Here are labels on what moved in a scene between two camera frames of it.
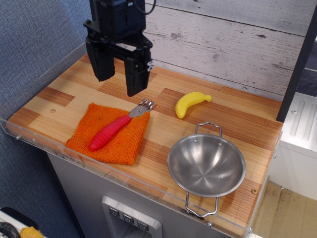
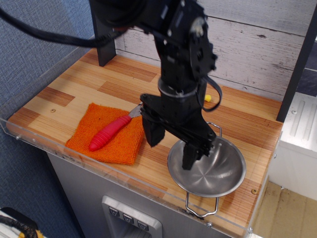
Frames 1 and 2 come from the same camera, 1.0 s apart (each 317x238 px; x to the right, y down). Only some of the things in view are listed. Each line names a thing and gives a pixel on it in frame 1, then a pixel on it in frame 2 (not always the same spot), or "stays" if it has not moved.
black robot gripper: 122,23 → 181,114
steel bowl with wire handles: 206,165 stays
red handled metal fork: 145,106 stays
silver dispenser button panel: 121,221 stays
